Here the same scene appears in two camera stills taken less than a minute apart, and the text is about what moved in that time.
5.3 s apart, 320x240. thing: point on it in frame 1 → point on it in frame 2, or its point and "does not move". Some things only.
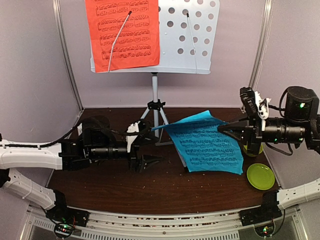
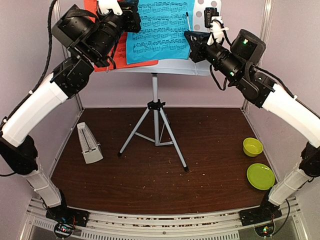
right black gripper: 251,133 → 196,46
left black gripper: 133,161 → 131,6
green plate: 260,176 does not move
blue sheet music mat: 203,146 → 163,23
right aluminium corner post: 263,45 does not move
